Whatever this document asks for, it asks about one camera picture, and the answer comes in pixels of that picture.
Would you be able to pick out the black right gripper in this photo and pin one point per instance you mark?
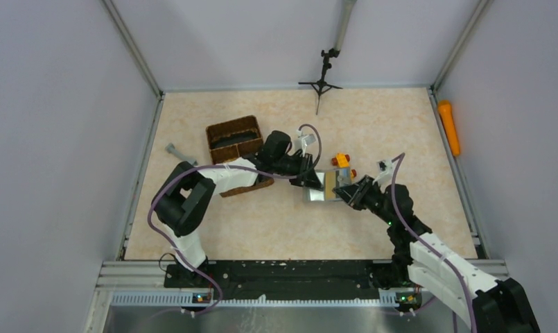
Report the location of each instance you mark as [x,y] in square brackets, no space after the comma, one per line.
[358,193]

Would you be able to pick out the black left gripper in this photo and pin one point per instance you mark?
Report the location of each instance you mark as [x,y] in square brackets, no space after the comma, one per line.
[303,168]

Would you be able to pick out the gold credit card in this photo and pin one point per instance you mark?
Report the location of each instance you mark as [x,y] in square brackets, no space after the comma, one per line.
[331,180]

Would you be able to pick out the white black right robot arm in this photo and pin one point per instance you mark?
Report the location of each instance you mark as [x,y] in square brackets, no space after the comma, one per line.
[485,303]

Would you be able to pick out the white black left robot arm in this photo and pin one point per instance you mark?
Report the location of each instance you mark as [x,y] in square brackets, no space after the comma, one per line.
[183,199]

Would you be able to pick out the brown wicker basket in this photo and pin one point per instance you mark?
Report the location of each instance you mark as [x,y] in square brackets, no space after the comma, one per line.
[229,140]

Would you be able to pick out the yellow red toy brick car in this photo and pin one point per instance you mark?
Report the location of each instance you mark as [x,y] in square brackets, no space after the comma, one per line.
[342,160]

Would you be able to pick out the grey dumbbell-shaped plastic part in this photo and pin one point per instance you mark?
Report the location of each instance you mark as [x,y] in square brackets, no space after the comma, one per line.
[171,149]

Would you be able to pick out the orange flashlight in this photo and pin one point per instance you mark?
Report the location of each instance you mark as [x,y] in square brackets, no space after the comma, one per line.
[445,111]

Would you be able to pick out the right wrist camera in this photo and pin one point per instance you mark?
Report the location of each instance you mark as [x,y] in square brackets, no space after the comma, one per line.
[386,170]

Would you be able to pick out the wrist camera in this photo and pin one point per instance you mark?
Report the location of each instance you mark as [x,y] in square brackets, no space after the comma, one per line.
[386,170]
[304,141]

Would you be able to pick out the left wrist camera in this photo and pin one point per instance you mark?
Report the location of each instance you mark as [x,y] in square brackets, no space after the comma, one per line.
[304,141]

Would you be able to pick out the black camera tripod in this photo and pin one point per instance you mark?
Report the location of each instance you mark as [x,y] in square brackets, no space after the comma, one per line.
[321,86]

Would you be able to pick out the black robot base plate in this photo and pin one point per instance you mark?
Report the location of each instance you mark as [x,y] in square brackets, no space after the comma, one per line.
[370,273]

